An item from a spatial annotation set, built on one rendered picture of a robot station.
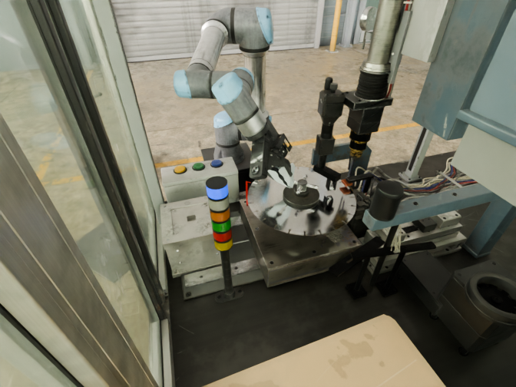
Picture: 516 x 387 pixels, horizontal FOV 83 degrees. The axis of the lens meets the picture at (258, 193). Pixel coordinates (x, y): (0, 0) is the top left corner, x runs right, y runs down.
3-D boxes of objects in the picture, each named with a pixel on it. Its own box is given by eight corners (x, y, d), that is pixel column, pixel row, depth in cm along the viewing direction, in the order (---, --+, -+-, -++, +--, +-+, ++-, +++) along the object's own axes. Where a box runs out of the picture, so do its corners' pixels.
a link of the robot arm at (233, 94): (237, 65, 73) (232, 76, 67) (260, 101, 79) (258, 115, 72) (213, 81, 76) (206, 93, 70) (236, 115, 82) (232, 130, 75)
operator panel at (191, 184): (170, 215, 113) (162, 183, 104) (168, 198, 121) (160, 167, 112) (239, 201, 120) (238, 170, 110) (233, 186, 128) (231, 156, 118)
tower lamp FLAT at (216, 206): (210, 213, 62) (209, 203, 60) (206, 200, 65) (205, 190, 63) (231, 209, 63) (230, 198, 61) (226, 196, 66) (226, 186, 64)
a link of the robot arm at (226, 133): (217, 133, 146) (215, 107, 137) (244, 134, 145) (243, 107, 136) (213, 145, 136) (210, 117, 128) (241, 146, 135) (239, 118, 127)
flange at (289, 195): (299, 180, 96) (299, 174, 94) (326, 196, 90) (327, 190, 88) (275, 195, 90) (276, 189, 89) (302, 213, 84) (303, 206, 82)
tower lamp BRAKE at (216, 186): (209, 202, 60) (207, 190, 58) (205, 189, 63) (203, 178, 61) (230, 197, 61) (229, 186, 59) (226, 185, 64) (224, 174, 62)
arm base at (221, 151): (211, 152, 151) (209, 134, 144) (239, 147, 154) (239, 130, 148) (216, 167, 139) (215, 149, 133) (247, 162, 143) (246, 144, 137)
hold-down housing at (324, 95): (317, 158, 84) (326, 86, 71) (312, 150, 87) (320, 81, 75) (335, 156, 84) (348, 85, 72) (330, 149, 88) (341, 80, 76)
